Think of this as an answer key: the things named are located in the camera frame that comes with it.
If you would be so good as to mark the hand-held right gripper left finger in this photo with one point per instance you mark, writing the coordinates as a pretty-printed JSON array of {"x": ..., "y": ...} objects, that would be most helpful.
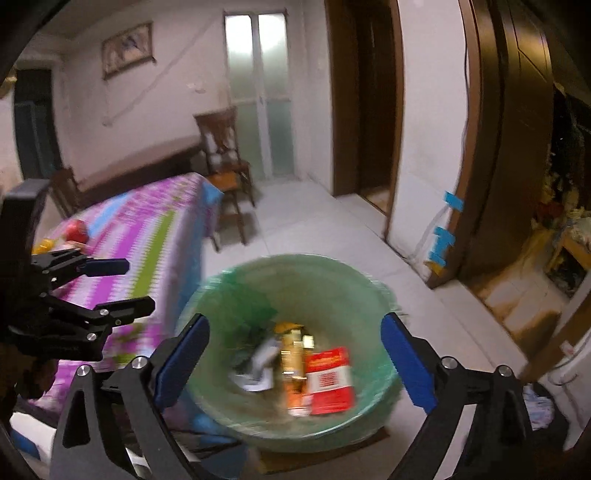
[{"x": 182, "y": 360}]

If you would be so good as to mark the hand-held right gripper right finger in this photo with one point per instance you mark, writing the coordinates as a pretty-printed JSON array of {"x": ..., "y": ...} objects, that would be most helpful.
[{"x": 408, "y": 364}]

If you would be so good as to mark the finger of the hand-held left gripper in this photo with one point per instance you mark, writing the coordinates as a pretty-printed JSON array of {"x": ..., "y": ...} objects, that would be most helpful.
[
  {"x": 134, "y": 307},
  {"x": 108, "y": 266}
]

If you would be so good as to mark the grey white carton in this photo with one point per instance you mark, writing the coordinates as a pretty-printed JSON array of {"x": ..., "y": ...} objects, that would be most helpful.
[{"x": 258, "y": 364}]

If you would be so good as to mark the red cardboard box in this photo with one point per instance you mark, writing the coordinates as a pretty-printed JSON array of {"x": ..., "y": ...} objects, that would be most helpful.
[{"x": 330, "y": 383}]

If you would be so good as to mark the trash bin with green bag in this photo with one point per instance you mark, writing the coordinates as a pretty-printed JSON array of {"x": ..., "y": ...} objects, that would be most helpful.
[{"x": 332, "y": 295}]

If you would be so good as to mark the yellow snack packet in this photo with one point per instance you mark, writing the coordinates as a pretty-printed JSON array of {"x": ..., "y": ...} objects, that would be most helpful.
[{"x": 41, "y": 247}]

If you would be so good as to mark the red apple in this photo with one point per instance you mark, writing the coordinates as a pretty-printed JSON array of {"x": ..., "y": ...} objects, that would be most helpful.
[{"x": 77, "y": 232}]

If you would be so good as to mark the wooden chair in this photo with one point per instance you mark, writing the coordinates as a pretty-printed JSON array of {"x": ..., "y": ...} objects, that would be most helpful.
[
  {"x": 217, "y": 134},
  {"x": 228, "y": 181},
  {"x": 64, "y": 184}
]

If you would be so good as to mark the yellow tape piece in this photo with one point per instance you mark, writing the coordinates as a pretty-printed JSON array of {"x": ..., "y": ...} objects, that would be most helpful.
[{"x": 435, "y": 266}]

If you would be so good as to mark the dark wooden dining table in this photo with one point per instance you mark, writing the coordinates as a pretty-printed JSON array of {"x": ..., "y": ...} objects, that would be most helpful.
[{"x": 138, "y": 159}]

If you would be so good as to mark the blue tape piece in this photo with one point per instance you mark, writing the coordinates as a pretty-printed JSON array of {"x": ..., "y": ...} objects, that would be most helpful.
[
  {"x": 439, "y": 256},
  {"x": 454, "y": 201},
  {"x": 444, "y": 236}
]

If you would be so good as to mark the dark window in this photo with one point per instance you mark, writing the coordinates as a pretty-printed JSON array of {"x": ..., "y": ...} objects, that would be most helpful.
[{"x": 34, "y": 129}]

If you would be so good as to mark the blue white cloth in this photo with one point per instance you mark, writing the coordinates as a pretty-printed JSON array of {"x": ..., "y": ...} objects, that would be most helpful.
[{"x": 538, "y": 406}]

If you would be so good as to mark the white appliance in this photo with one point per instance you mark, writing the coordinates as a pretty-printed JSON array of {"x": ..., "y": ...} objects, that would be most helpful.
[{"x": 572, "y": 364}]

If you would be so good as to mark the frosted glass door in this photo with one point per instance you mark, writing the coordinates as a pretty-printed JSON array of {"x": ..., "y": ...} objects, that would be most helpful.
[{"x": 258, "y": 92}]

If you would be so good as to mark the brown wooden door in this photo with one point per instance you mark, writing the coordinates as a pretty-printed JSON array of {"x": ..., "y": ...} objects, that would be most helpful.
[{"x": 489, "y": 138}]

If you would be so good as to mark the framed wall picture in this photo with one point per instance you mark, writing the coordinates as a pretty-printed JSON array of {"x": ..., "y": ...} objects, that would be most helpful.
[{"x": 127, "y": 50}]

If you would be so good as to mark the dark wooden door frame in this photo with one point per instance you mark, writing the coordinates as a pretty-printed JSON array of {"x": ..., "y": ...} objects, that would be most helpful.
[{"x": 339, "y": 92}]

